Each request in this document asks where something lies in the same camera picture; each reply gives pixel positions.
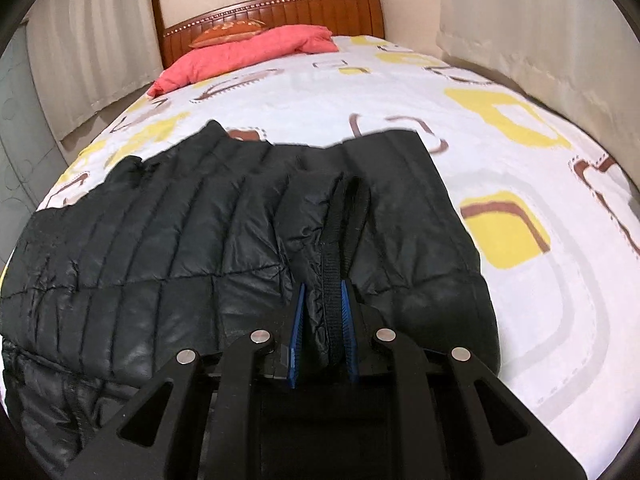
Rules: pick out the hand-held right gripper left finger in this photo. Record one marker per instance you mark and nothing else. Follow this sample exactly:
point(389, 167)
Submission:
point(296, 332)

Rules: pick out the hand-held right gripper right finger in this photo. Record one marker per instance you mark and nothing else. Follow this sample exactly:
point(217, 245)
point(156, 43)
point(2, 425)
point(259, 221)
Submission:
point(348, 330)

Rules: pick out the black puffer jacket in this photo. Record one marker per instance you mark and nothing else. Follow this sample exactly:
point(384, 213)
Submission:
point(190, 240)

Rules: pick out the white yellow patterned bed sheet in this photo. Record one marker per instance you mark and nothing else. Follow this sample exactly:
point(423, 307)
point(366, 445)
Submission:
point(530, 170)

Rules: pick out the orange patterned pillow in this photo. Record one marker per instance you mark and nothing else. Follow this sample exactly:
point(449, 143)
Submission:
point(227, 32)

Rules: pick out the wooden bed headboard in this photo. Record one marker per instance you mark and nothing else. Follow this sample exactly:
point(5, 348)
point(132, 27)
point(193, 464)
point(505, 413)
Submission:
point(320, 10)

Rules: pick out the white curtain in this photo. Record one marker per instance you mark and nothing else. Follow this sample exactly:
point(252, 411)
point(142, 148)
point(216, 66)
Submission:
point(540, 30)
point(95, 40)

